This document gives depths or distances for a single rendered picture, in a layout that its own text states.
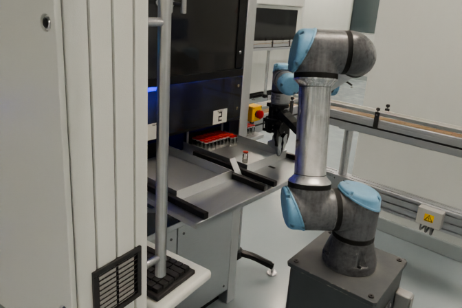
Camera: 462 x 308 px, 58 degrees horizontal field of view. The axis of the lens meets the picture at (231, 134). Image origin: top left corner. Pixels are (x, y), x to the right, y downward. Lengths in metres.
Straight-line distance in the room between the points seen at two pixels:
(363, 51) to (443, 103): 1.79
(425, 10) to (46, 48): 2.49
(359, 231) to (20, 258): 0.80
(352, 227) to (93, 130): 0.74
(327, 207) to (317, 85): 0.32
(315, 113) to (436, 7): 1.87
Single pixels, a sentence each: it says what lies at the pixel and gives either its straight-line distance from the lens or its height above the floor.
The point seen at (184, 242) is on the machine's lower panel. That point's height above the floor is 0.50.
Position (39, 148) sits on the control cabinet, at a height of 1.22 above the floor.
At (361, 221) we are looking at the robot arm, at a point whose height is 0.95.
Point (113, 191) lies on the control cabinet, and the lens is 0.77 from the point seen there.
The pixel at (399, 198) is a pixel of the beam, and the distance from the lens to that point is 2.46.
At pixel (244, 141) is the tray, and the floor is 0.90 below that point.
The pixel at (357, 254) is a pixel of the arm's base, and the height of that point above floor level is 0.85.
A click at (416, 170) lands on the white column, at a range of 3.03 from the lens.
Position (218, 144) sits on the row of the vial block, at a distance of 1.77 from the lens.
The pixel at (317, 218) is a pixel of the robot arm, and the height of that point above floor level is 0.95.
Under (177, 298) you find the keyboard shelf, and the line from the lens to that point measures 1.07.
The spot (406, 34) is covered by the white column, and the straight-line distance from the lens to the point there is 2.93.
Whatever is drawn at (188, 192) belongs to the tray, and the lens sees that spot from 1.35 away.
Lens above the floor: 1.47
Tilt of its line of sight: 17 degrees down
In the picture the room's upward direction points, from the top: 4 degrees clockwise
